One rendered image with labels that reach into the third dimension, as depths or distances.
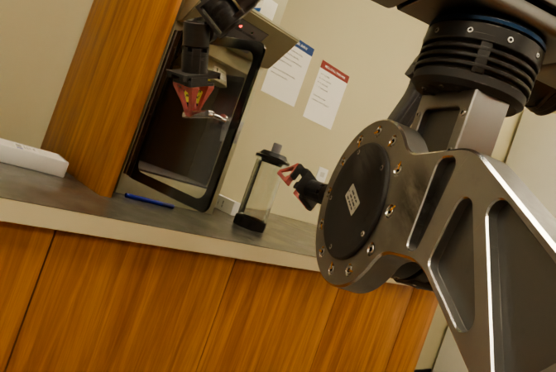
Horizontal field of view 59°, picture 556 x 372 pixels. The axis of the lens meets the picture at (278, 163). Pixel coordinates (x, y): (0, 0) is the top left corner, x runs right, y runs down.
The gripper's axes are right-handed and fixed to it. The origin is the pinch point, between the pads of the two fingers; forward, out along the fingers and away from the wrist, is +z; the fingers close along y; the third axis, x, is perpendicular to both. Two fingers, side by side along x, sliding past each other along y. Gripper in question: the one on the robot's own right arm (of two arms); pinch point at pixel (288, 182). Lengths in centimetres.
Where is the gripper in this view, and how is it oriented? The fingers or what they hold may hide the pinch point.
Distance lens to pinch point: 140.7
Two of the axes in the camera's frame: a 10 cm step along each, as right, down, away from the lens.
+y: -4.9, -6.2, -6.1
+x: -5.7, 7.6, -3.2
